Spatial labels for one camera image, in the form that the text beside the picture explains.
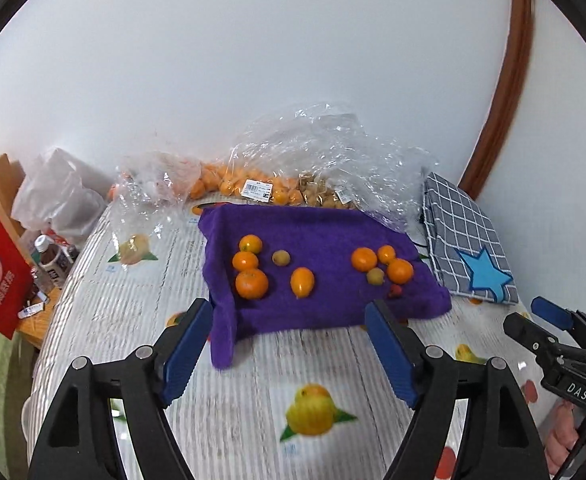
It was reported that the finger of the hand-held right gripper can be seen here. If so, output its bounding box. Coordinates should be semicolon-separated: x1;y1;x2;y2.
530;296;586;356
503;311;586;366

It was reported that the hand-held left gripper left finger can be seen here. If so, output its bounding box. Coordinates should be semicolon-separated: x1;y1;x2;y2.
27;297;214;480

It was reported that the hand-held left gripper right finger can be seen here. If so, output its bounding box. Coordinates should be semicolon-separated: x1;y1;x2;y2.
364;300;551;480

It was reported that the large orange mandarin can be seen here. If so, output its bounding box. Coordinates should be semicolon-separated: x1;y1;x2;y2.
235;268;270;301

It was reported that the oval orange kumquat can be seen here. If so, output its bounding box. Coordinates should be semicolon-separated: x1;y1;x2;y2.
290;267;316;299

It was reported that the purple towel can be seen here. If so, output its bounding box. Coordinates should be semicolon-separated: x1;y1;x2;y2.
198;203;452;371

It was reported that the pile of tan fruits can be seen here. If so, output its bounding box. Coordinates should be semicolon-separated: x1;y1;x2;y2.
298;172;359;211

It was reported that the person's right hand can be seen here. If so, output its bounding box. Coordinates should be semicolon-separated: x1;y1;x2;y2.
543;400;586;476

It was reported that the fruit-print tablecloth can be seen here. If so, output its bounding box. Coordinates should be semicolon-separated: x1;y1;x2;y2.
20;195;574;480

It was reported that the grey checkered bag blue star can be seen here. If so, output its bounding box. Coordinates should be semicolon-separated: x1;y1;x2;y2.
421;171;518;306

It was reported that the wooden stool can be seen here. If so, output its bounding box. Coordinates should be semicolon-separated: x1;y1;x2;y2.
16;285;64;348

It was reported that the dark tea bottle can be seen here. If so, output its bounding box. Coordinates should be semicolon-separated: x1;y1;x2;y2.
33;234;76;286

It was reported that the pile of bagged oranges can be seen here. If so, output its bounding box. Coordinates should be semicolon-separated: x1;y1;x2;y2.
188;160;301;206

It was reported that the white price label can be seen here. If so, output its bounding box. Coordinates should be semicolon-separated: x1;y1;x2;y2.
243;180;273;200

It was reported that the small clear plastic bag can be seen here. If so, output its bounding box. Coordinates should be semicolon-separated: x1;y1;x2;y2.
108;152;206;266

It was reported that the white plastic bag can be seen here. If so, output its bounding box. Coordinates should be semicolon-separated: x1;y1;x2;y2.
10;147;116;241

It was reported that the large crumpled clear plastic bag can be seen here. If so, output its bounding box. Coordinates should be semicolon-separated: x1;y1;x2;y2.
228;101;441;233

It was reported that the brown wooden door frame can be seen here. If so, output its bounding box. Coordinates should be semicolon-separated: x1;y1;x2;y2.
458;0;536;201

